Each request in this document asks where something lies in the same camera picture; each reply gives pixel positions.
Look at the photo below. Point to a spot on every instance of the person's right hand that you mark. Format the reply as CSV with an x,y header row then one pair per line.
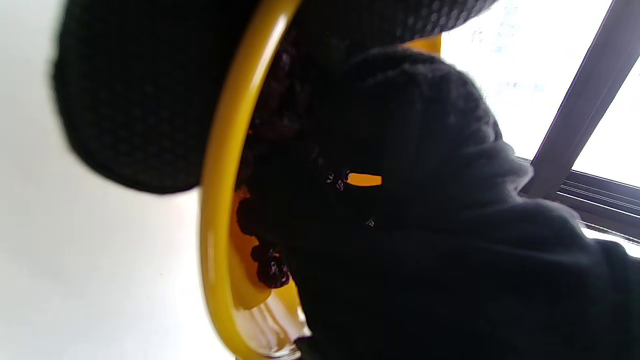
x,y
425,225

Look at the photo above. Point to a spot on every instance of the person's left hand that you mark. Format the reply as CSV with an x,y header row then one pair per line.
x,y
140,100

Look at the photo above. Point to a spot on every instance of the yellow bowl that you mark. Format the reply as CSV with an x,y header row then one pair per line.
x,y
217,200

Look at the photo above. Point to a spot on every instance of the pile of dried cranberries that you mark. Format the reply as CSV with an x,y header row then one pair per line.
x,y
272,270

